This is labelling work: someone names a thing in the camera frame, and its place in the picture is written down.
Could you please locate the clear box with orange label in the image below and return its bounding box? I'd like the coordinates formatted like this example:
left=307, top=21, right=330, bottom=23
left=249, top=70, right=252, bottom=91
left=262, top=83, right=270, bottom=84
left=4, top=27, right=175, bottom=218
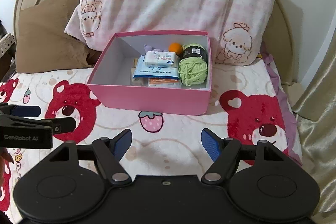
left=147, top=78, right=182, bottom=88

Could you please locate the white dotted cloth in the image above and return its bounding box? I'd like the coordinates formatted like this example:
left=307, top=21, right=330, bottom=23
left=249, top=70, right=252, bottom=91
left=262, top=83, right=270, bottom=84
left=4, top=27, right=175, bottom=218
left=0, top=32, right=15, bottom=56

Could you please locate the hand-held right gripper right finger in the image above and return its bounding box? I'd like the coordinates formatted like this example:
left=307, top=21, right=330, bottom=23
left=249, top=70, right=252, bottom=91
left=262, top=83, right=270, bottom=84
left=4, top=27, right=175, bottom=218
left=201, top=128, right=286, bottom=184

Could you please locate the green yarn ball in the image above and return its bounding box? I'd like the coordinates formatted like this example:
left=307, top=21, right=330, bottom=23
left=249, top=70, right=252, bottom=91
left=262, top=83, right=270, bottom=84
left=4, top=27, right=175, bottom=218
left=178, top=43, right=209, bottom=87

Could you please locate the purple plush toy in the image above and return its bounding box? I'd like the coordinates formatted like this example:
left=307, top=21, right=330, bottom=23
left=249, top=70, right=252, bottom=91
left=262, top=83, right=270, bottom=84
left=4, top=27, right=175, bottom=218
left=143, top=44, right=168, bottom=54

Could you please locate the bear printed blanket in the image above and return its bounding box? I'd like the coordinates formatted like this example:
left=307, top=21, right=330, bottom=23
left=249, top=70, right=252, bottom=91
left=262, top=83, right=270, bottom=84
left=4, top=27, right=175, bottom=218
left=0, top=59, right=302, bottom=214

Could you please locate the pink cardboard box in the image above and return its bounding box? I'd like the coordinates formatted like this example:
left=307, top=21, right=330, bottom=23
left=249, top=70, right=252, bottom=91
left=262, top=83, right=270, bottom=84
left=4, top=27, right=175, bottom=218
left=87, top=30, right=213, bottom=115

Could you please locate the person's left hand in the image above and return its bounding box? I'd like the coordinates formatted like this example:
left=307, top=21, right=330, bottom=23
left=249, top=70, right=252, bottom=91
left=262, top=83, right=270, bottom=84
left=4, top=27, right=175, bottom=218
left=0, top=147, right=14, bottom=188

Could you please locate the brown pillow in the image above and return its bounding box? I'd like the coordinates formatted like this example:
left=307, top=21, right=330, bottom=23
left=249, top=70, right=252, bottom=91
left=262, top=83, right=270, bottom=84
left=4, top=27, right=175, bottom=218
left=15, top=0, right=101, bottom=73

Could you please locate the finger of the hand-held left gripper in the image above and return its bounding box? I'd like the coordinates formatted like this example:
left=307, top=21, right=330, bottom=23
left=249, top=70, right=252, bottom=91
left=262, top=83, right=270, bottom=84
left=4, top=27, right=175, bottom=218
left=0, top=105, right=42, bottom=117
left=0, top=114, right=77, bottom=133

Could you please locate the orange makeup sponge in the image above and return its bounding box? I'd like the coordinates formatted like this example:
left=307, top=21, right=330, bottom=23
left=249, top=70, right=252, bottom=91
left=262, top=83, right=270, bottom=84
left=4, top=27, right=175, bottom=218
left=168, top=42, right=183, bottom=55

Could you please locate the small white tissue pack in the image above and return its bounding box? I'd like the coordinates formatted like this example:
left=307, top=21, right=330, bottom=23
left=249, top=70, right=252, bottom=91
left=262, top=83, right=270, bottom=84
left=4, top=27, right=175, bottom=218
left=144, top=51, right=180, bottom=68

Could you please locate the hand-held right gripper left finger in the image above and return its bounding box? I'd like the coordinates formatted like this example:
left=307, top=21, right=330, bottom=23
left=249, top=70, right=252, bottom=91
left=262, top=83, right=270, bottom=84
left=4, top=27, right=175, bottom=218
left=50, top=129, right=132, bottom=185

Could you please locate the gold curtain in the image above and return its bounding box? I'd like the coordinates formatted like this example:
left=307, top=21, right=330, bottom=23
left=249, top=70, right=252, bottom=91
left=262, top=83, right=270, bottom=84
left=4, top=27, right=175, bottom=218
left=291, top=0, right=336, bottom=224

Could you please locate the blue wet wipes pack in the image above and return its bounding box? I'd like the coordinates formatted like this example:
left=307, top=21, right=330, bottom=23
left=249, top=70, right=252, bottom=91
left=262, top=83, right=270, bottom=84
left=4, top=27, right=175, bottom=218
left=132, top=55, right=180, bottom=80

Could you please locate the purple ruffled bed sheet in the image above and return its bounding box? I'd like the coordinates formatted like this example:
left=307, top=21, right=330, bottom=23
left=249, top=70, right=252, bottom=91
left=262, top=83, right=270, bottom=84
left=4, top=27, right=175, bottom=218
left=261, top=47, right=302, bottom=169

